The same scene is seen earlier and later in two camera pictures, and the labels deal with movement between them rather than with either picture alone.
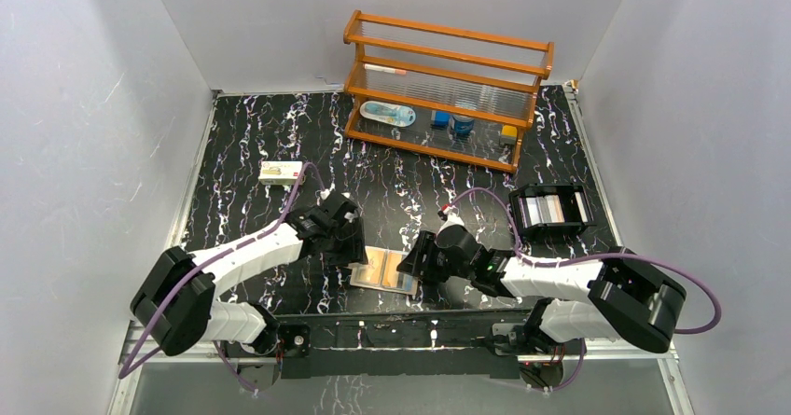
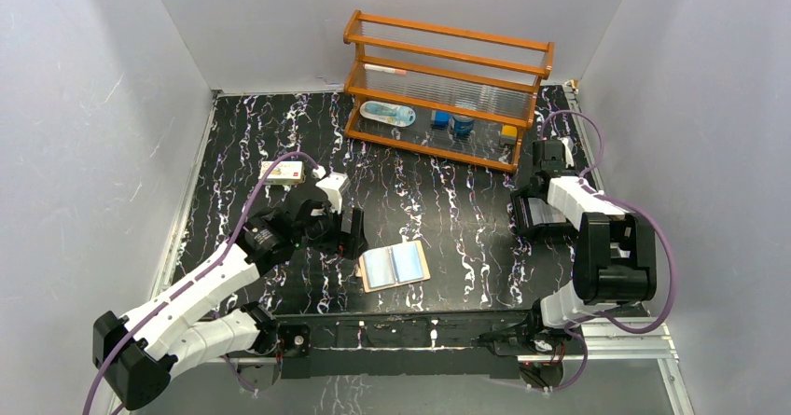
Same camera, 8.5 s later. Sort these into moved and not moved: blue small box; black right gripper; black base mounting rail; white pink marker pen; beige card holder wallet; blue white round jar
Moved: beige card holder wallet; black right gripper
Not moved: black base mounting rail; blue small box; white pink marker pen; blue white round jar
